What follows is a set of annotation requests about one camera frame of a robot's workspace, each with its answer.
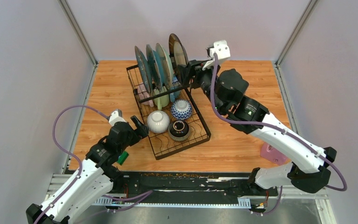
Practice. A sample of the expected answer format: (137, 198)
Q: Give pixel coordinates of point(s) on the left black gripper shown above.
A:
(142, 130)

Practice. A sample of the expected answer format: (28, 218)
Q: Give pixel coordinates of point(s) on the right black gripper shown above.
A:
(192, 68)

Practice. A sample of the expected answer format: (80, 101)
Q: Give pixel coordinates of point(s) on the blue butterfly mug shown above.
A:
(174, 85)

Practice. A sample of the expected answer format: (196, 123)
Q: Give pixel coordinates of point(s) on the white ribbed bowl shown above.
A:
(158, 121)

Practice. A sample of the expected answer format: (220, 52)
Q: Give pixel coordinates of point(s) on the black rimmed white plate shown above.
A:
(178, 55)

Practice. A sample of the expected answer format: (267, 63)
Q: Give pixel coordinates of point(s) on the light blue scalloped plate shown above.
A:
(166, 65)

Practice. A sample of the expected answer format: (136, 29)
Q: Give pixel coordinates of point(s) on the black wire dish rack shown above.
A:
(161, 143)

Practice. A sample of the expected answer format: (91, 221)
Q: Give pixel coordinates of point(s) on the dark teal scalloped plate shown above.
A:
(155, 66)

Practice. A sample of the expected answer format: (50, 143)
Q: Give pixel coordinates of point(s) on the light green mug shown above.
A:
(162, 101)

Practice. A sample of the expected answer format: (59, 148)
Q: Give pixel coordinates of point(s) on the dark brown speckled bowl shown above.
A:
(179, 130)

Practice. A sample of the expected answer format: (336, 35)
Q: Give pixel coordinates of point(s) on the pink ceramic mug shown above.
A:
(142, 94)

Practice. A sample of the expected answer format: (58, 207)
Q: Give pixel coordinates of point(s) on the white black bowl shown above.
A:
(181, 109)

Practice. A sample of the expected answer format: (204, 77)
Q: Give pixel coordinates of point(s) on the grey blue blossom plate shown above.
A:
(144, 69)

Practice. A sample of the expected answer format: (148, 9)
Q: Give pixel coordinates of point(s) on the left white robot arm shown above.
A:
(94, 178)

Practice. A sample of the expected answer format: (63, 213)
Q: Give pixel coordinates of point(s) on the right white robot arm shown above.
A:
(309, 166)

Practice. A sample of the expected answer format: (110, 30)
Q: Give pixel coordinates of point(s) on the blue green striped sponge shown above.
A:
(122, 158)

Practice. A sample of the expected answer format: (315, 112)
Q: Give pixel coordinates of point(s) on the pink box with mirror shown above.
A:
(273, 155)

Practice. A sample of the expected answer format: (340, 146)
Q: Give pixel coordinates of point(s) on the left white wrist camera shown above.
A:
(115, 116)

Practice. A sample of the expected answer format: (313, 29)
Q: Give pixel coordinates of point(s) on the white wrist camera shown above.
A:
(115, 116)
(218, 52)

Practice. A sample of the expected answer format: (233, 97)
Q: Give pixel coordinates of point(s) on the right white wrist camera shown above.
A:
(218, 52)

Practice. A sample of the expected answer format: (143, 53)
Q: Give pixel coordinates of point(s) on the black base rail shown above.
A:
(197, 190)

